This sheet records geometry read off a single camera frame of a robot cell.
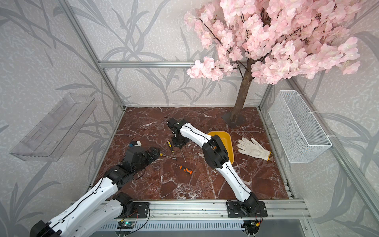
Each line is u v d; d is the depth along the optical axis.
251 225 0.73
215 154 0.61
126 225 0.71
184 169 0.86
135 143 0.74
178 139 0.88
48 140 0.64
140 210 0.74
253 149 0.96
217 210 0.76
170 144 0.96
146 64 1.69
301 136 0.60
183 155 0.93
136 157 0.61
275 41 0.56
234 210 0.73
